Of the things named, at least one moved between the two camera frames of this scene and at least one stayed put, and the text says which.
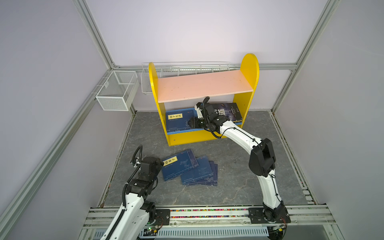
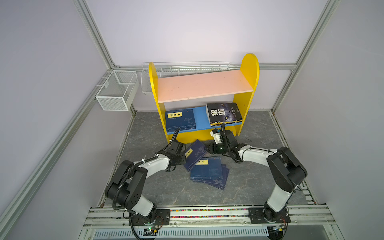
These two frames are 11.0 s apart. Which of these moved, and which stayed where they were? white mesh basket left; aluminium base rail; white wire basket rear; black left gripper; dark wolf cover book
Moved: black left gripper
Stayed: aluminium base rail; dark wolf cover book; white mesh basket left; white wire basket rear
